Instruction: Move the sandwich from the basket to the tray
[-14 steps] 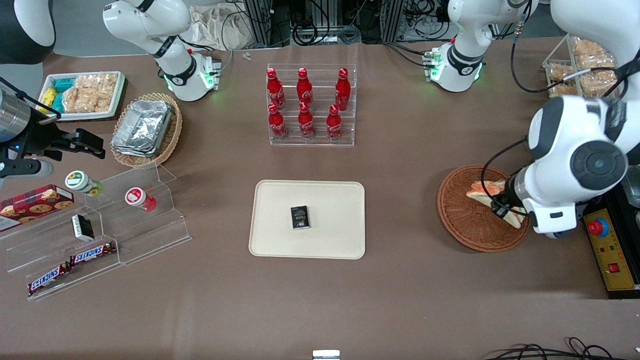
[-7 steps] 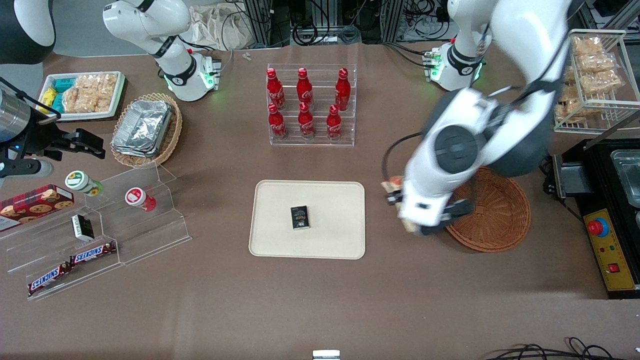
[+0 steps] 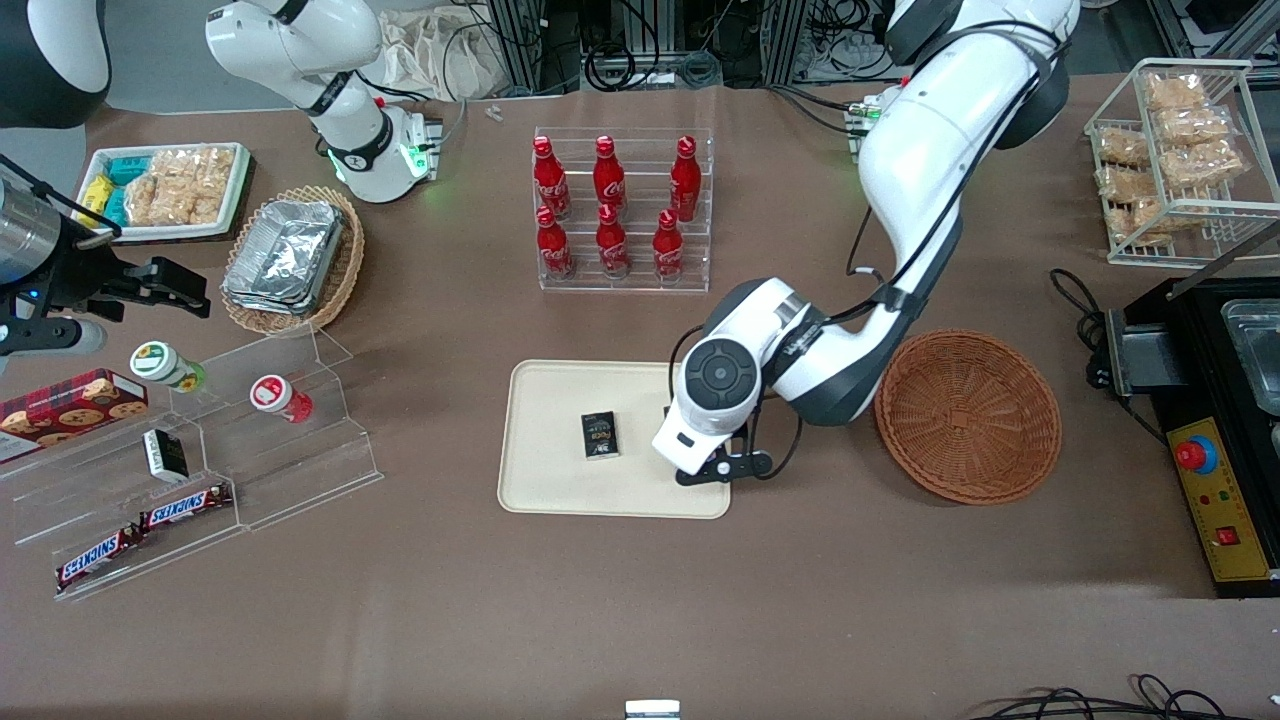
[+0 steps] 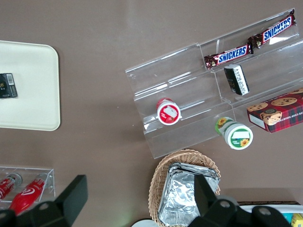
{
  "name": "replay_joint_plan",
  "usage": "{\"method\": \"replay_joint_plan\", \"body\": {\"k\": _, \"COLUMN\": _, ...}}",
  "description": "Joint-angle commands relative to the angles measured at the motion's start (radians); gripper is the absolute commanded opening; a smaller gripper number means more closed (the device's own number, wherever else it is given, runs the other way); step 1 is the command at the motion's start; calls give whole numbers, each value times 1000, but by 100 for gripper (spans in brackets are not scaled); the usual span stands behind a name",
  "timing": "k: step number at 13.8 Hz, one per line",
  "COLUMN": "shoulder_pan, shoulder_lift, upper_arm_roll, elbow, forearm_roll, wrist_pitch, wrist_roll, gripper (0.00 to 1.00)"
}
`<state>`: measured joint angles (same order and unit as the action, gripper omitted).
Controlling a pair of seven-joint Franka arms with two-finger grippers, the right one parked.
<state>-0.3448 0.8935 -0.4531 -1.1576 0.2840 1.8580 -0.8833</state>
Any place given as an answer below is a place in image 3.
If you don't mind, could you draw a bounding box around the green lid drink bottle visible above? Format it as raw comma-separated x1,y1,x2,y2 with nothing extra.
130,340,207,394

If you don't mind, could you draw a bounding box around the stack of foil trays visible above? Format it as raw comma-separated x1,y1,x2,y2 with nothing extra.
221,200,347,317

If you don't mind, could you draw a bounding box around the grey metal bar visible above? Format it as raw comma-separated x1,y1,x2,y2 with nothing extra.
1166,220,1280,302

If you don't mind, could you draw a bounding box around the red cola bottle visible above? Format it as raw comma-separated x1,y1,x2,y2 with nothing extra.
533,136,572,221
652,209,686,283
669,136,702,223
593,135,628,216
536,206,576,281
596,204,631,279

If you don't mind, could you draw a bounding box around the brown wicker basket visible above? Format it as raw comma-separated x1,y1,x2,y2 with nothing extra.
874,330,1063,506

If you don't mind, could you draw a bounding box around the white wire rack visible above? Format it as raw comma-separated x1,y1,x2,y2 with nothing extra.
1085,58,1280,268

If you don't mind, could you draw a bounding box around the steel pan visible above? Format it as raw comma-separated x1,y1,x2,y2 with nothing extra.
1221,298,1280,392

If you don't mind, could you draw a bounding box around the aluminium frame rack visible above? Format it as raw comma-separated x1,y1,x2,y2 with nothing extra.
486,0,583,97

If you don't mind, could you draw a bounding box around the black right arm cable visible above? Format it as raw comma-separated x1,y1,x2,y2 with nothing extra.
0,155,123,241

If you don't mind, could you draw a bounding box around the red lid drink bottle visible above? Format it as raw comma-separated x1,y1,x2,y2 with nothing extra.
249,374,315,425

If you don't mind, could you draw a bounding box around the beige cloth bag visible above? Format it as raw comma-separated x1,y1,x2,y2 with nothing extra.
378,8,513,102

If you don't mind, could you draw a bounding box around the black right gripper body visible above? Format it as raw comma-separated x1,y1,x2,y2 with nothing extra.
33,235,137,323

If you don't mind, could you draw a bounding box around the red emergency stop button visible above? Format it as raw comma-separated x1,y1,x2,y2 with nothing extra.
1175,436,1220,477

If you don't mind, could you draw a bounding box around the black countertop appliance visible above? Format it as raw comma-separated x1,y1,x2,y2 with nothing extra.
1088,275,1280,599

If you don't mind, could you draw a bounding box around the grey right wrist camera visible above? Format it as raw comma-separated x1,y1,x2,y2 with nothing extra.
0,318,108,359

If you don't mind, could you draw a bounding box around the yellow control box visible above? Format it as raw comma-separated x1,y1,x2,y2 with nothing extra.
1165,415,1277,585

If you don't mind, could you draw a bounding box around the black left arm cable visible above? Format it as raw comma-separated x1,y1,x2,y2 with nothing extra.
668,18,1063,483

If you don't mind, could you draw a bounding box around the light wicker basket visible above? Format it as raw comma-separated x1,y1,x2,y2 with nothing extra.
221,185,366,337

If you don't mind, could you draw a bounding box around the red cookie box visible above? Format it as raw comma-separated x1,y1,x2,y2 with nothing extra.
0,368,150,464

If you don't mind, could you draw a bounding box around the rice cracker packet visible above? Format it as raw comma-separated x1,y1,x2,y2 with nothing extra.
124,176,226,227
148,148,198,189
194,147,237,199

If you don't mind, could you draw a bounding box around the bagged cracker snack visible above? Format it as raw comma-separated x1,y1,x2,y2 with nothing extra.
1144,73,1208,112
1104,198,1169,247
1160,140,1247,190
1094,127,1152,167
1154,106,1233,147
1096,164,1163,203

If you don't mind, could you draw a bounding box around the clear acrylic step display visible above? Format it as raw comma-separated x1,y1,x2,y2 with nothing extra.
0,322,385,603

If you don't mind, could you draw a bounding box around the clear acrylic bottle rack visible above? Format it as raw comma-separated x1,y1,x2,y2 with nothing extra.
533,127,714,294

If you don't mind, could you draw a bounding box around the black cables bundle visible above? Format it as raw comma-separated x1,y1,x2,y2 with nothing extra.
965,673,1280,720

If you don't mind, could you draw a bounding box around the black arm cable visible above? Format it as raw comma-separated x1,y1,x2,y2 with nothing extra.
0,155,123,241
668,18,1063,483

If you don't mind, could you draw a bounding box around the small black white box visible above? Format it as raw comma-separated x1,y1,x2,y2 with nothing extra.
142,428,190,484

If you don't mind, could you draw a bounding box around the beige plastic tray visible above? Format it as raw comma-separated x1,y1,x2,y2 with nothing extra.
497,359,732,520

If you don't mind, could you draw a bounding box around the snickers chocolate bar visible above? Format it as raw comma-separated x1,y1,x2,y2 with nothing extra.
139,483,234,532
55,526,144,592

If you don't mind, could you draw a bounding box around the white rectangular snack tray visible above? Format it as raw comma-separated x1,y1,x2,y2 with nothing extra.
75,142,252,244

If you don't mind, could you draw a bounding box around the small black snack packet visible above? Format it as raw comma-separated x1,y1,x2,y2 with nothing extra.
581,411,621,461

